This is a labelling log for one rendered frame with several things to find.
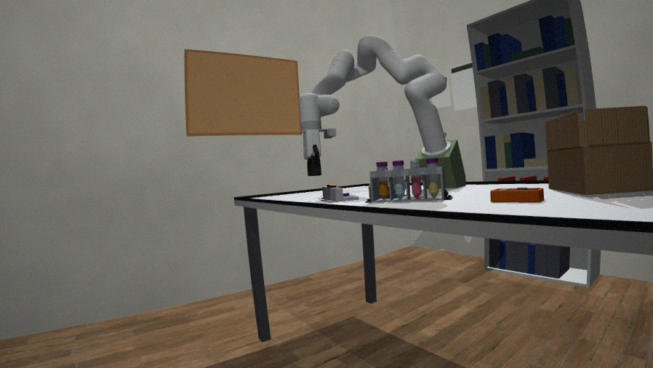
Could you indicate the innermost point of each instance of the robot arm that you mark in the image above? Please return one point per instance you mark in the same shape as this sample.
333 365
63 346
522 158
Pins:
413 70

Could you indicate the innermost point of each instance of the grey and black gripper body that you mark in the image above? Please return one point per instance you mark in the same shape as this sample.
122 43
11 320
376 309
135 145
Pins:
310 138

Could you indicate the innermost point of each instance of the orange rectangular block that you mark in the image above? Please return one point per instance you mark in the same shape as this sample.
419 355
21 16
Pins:
521 195

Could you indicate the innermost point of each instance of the brown cardboard box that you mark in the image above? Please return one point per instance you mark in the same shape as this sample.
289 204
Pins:
579 163

